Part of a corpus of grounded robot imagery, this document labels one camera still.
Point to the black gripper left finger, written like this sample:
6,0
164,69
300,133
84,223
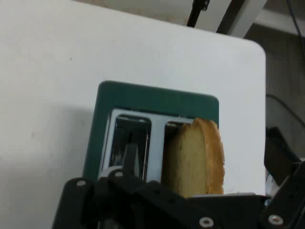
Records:
143,205

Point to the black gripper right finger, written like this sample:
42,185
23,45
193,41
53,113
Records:
288,195

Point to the toasted bread slice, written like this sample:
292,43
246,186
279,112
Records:
190,162

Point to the dark green two-slot toaster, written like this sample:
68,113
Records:
143,97

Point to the white furniture panel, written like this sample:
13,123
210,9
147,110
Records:
240,16

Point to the black tripod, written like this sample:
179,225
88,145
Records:
196,14

